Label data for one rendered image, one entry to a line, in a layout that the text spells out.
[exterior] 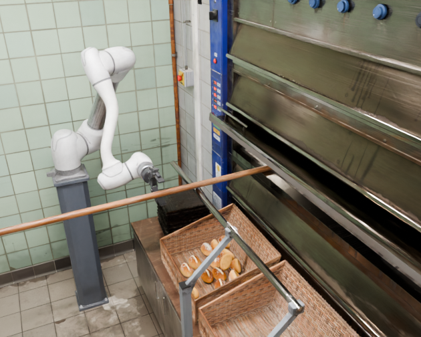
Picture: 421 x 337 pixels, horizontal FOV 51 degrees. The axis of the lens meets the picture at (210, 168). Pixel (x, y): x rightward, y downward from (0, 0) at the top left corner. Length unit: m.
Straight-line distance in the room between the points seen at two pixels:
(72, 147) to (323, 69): 1.54
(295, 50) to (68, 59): 1.63
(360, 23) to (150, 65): 1.87
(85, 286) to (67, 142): 1.04
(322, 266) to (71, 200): 1.55
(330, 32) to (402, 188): 0.62
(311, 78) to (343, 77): 0.17
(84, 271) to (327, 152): 1.91
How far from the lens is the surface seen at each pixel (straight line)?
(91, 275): 3.15
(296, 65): 1.89
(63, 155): 2.70
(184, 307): 1.99
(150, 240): 2.84
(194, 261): 2.56
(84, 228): 2.93
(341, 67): 1.69
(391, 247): 1.43
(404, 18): 1.48
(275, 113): 2.08
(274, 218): 2.27
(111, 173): 2.31
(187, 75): 2.91
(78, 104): 3.14
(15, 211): 3.41
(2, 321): 3.44
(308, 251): 2.08
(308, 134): 1.88
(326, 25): 1.75
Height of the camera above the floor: 2.24
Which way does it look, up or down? 27 degrees down
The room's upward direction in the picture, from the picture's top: 1 degrees counter-clockwise
